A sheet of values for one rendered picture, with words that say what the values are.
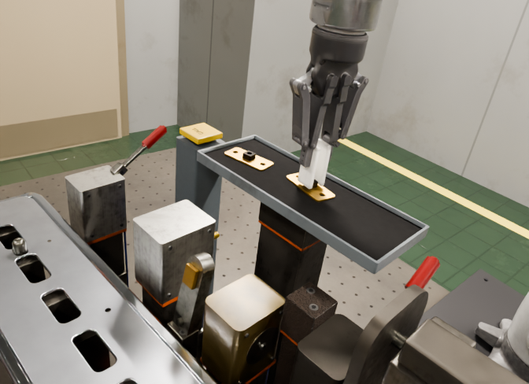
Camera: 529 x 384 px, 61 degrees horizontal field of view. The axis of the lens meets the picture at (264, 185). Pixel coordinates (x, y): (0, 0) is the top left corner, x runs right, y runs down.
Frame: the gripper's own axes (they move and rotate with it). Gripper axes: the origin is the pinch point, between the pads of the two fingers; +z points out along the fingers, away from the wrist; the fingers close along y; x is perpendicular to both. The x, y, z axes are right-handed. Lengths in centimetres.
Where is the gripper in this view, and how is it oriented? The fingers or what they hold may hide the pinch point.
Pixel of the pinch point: (314, 164)
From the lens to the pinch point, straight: 70.1
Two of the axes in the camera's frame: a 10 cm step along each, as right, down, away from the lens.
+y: -8.3, 1.9, -5.3
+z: -1.2, 8.6, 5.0
